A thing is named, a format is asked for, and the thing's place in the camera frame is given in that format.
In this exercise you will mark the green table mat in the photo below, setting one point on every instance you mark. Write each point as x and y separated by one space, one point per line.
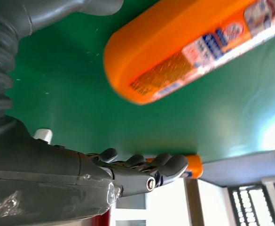
80 93

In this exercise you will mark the brown post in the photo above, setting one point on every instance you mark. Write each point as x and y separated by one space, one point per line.
193 202

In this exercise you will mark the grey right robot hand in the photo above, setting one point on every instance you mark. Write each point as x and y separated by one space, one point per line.
45 181

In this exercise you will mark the black lattice window frame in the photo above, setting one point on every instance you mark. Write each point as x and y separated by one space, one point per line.
252 206

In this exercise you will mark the white tube bottle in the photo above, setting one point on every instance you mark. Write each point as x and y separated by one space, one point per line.
43 135

